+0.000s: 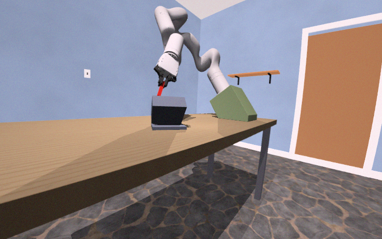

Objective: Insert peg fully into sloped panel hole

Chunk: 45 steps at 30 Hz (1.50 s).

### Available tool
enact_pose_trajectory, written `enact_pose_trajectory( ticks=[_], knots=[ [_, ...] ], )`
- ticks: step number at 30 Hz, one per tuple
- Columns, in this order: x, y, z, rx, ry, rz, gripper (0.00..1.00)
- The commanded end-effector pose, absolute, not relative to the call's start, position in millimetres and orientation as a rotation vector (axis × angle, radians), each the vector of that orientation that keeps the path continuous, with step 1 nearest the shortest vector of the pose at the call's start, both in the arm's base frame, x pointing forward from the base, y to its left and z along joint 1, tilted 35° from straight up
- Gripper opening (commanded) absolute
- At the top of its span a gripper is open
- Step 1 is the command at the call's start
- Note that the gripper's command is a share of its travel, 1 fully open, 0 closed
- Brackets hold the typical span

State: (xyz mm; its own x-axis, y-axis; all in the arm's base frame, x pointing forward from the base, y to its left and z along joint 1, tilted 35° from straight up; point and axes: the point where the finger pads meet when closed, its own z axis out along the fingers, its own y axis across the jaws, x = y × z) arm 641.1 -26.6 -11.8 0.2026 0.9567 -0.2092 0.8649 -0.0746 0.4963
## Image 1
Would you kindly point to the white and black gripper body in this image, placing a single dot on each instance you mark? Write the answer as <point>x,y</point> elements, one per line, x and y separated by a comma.
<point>169,63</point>

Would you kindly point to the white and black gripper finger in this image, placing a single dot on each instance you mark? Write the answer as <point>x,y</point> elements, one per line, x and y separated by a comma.
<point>160,74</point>
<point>168,79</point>

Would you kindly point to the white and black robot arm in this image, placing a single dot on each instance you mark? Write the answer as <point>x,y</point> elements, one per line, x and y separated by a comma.
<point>169,22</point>

